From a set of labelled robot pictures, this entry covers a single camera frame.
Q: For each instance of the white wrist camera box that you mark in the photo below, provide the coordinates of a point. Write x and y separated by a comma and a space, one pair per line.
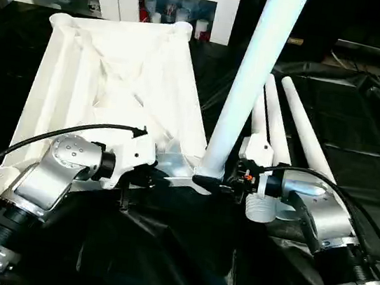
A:
131, 155
256, 150

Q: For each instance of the white plastic table top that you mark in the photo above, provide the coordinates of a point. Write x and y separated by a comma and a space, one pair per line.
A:
115, 68

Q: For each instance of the small yellow label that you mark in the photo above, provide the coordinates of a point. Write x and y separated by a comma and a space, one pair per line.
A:
295, 41

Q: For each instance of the black shiny mat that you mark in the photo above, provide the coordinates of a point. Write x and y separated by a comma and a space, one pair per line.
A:
373, 122

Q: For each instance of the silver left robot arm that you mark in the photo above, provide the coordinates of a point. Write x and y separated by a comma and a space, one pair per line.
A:
50, 179

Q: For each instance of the white plastic table leg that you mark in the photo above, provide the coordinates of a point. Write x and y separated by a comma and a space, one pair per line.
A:
253, 70
305, 130
277, 126
260, 209

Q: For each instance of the red bottle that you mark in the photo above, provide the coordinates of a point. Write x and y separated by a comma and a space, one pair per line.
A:
145, 10

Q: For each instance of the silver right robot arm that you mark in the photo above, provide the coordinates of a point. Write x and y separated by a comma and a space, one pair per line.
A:
336, 212

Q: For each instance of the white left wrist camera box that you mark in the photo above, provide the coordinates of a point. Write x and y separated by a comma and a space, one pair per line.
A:
131, 155

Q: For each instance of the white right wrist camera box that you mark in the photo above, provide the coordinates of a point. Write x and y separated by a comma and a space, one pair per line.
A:
256, 150

